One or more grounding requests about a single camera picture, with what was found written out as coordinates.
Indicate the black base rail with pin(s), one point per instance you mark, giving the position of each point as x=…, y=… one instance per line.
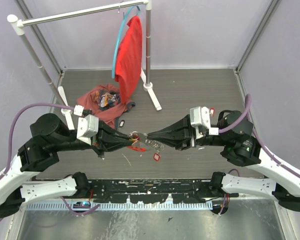
x=150, y=191

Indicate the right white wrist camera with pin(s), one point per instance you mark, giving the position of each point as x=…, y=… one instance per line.
x=201, y=122

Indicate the small electronics board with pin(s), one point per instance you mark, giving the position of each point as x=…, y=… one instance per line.
x=82, y=205

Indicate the bright red shirt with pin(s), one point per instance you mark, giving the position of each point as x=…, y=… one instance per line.
x=128, y=62

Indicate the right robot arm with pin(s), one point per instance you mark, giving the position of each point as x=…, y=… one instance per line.
x=280, y=182

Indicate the red handled keyring with keys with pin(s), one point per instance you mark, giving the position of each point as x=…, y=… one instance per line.
x=141, y=143

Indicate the dark red printed shirt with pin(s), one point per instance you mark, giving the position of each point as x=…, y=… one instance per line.
x=104, y=101

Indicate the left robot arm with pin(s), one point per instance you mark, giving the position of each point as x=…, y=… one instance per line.
x=50, y=135

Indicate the black key tag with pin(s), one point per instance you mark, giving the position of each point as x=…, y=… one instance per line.
x=120, y=124

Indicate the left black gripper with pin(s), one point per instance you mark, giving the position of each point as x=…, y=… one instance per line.
x=107, y=137

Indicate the blue clothes hanger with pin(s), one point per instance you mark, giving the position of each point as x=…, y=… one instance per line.
x=118, y=39

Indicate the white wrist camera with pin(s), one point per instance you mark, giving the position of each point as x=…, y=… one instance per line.
x=201, y=122
x=87, y=126

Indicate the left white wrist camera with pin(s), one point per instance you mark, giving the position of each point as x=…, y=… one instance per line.
x=87, y=126

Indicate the blue and red keys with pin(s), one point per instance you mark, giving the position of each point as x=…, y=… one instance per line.
x=211, y=112

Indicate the grey cable duct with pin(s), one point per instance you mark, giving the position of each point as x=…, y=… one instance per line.
x=59, y=205

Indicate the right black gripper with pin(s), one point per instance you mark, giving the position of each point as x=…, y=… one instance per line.
x=178, y=134

